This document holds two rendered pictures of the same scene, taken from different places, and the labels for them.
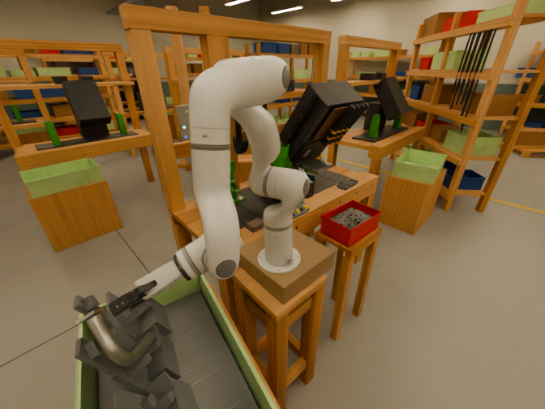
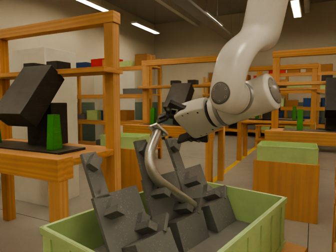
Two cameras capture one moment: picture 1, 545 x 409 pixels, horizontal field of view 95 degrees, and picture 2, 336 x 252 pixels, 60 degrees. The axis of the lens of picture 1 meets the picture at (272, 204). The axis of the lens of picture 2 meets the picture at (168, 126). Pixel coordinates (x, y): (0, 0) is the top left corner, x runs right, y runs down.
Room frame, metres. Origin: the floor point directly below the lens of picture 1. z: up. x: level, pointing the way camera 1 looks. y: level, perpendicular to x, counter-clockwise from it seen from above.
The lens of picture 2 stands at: (0.13, -0.43, 1.27)
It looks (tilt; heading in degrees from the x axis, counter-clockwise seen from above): 5 degrees down; 71
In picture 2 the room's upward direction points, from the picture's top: straight up
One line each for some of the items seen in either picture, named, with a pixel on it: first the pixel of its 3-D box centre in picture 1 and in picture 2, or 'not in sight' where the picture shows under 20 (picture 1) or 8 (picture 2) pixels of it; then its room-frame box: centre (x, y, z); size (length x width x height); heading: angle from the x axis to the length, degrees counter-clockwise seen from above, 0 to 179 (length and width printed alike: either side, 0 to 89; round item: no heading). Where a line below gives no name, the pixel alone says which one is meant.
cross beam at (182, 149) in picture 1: (251, 135); not in sight; (1.96, 0.16, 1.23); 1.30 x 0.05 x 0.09; 132
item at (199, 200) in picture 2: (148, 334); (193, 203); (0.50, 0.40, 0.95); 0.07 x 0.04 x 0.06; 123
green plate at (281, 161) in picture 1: (283, 157); not in sight; (1.59, -0.08, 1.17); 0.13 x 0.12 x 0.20; 132
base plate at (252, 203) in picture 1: (284, 190); not in sight; (1.68, -0.09, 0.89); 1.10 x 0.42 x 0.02; 132
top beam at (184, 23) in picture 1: (253, 30); not in sight; (1.91, 0.11, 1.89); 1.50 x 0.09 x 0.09; 132
